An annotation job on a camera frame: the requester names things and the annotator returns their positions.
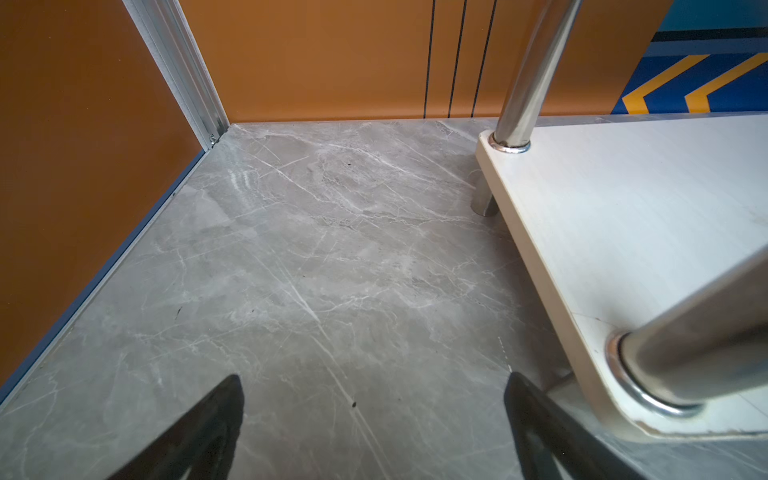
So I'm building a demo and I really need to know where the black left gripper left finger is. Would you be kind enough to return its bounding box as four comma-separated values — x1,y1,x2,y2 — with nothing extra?
111,374,244,479

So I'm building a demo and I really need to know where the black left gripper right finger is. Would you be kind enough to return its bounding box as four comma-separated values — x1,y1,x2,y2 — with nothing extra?
504,372,642,479

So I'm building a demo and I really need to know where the white two-tier shelf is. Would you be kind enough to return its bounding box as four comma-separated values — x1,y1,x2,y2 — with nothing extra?
472,1,767,442

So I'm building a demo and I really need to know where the aluminium corner post left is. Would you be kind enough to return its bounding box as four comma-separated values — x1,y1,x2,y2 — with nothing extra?
123,0,230,151

